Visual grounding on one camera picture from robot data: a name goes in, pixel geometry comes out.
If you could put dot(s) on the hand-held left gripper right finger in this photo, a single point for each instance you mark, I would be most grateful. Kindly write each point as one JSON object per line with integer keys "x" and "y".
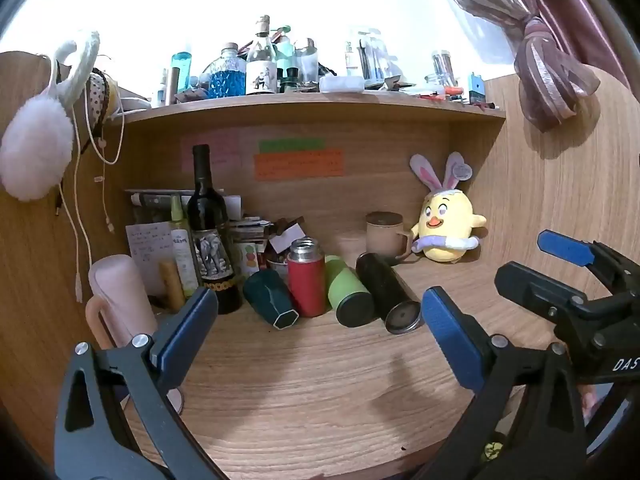
{"x": 452, "y": 332}

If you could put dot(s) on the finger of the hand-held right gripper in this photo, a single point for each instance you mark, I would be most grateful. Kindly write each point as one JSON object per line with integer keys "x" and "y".
{"x": 530, "y": 287}
{"x": 565, "y": 249}

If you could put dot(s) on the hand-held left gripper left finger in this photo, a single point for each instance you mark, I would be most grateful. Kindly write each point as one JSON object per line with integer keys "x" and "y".
{"x": 185, "y": 331}

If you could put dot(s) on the dark teal faceted cup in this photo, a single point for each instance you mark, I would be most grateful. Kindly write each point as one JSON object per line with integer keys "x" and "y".
{"x": 272, "y": 300}

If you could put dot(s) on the green cup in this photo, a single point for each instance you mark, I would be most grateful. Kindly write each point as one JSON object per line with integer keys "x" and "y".
{"x": 347, "y": 292}

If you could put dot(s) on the beige cylinder tube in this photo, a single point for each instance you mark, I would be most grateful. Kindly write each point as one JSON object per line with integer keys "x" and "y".
{"x": 172, "y": 285}

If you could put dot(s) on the yellow-green spray bottle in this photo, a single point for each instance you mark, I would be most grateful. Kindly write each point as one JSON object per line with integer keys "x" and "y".
{"x": 181, "y": 255}

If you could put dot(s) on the black thermos flask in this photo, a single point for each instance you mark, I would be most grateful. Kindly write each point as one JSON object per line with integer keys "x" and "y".
{"x": 387, "y": 292}

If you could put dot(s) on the white handwritten note sheet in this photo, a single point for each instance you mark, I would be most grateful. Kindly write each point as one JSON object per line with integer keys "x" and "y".
{"x": 147, "y": 252}

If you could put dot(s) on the dark wine bottle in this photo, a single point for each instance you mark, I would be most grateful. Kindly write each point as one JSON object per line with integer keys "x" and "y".
{"x": 210, "y": 240}

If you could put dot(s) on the fruit label jar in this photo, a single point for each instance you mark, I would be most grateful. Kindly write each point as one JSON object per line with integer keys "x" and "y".
{"x": 248, "y": 260}

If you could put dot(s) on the yellow chick plush toy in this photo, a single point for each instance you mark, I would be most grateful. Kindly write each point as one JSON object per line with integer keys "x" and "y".
{"x": 447, "y": 225}

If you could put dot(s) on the brown lidded mug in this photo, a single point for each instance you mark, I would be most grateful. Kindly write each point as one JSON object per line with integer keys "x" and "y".
{"x": 385, "y": 237}

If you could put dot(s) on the stack of books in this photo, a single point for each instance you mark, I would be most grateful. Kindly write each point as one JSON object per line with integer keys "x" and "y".
{"x": 250, "y": 227}

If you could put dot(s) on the red thermos flask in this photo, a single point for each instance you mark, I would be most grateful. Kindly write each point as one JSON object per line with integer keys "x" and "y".
{"x": 305, "y": 280}

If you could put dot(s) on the white and brown paper box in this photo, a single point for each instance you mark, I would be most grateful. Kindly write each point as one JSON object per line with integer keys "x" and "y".
{"x": 287, "y": 236}

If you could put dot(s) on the pink paper note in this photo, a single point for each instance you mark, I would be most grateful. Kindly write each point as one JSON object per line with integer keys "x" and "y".
{"x": 210, "y": 152}

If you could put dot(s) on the blue small box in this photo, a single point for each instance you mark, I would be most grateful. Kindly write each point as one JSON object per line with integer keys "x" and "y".
{"x": 476, "y": 89}

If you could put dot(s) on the pink curtain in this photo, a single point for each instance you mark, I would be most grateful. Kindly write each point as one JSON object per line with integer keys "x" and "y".
{"x": 545, "y": 45}

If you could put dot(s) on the green paper note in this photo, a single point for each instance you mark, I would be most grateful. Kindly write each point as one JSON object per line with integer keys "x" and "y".
{"x": 292, "y": 144}

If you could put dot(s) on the clear glass jar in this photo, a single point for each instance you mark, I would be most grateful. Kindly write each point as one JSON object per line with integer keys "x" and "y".
{"x": 442, "y": 69}

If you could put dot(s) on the white fluffy earmuffs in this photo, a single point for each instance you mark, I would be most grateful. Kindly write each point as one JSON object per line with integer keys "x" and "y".
{"x": 40, "y": 140}

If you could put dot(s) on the dotted headband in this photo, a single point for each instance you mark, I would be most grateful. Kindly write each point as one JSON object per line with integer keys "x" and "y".
{"x": 99, "y": 100}

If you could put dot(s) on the blue patterned glass bottle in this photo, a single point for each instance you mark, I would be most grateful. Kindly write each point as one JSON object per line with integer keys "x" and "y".
{"x": 225, "y": 76}

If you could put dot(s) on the teal plastic bottle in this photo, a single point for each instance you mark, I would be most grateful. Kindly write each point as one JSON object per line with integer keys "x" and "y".
{"x": 181, "y": 70}

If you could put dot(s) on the wooden shelf board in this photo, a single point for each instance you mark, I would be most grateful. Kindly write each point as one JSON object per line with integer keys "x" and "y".
{"x": 320, "y": 107}

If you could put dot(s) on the white oblong case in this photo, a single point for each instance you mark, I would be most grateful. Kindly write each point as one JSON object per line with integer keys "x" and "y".
{"x": 341, "y": 83}

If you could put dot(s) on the clear plastic package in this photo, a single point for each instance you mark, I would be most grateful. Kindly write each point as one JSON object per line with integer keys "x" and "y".
{"x": 369, "y": 57}

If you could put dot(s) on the clear bottle with white label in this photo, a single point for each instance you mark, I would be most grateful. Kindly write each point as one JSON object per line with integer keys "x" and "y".
{"x": 261, "y": 65}

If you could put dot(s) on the clear glass bottle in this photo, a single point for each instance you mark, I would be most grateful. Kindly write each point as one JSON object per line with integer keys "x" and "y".
{"x": 306, "y": 64}

